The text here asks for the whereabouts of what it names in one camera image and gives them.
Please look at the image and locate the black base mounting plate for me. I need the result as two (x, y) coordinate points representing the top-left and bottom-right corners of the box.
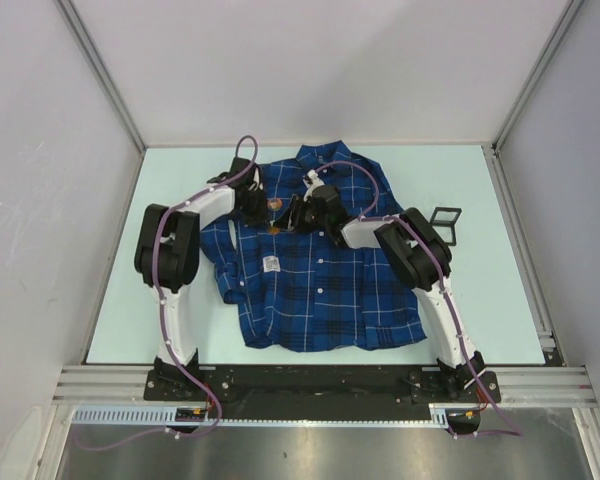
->
(143, 365), (501, 403)

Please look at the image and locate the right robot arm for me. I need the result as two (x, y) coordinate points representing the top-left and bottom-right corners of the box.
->
(273, 186), (485, 401)

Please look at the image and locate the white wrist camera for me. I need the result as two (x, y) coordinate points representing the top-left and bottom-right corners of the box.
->
(236, 170), (264, 210)
(303, 170), (325, 202)

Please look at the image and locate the blue plaid button shirt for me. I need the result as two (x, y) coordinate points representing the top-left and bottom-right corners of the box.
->
(201, 141), (426, 352)

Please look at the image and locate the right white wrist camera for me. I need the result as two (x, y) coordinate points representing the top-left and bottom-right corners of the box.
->
(303, 170), (325, 202)

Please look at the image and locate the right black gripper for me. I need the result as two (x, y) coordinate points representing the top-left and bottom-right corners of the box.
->
(273, 195), (329, 236)

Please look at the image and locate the black square frame stand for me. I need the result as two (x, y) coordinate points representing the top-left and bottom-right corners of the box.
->
(429, 206), (462, 247)

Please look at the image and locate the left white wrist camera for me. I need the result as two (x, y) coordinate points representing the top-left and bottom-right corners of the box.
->
(236, 170), (264, 210)

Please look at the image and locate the grey slotted cable duct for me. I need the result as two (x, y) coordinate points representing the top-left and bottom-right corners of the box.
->
(71, 405), (481, 430)

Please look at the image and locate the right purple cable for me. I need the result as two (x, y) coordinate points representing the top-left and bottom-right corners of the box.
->
(312, 160), (525, 439)

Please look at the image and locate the portrait round brooch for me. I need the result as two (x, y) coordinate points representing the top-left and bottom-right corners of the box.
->
(267, 198), (283, 211)

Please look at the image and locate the purple cable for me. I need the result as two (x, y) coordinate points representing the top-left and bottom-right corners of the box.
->
(74, 133), (261, 451)
(312, 160), (525, 439)

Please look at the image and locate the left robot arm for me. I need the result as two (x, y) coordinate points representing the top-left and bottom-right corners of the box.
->
(134, 156), (268, 400)

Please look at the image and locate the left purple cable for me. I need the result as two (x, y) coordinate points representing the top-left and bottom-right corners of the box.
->
(74, 133), (261, 451)

